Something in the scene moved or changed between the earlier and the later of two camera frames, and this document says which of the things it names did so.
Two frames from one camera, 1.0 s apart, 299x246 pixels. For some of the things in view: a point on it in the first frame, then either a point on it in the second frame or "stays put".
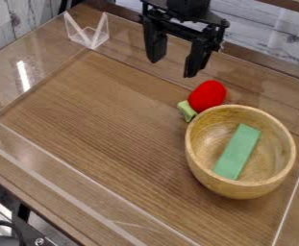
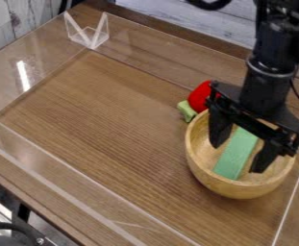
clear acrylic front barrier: [65, 197] stays put
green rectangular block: [238, 152] stays put
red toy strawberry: [208, 94] stays put
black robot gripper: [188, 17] → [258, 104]
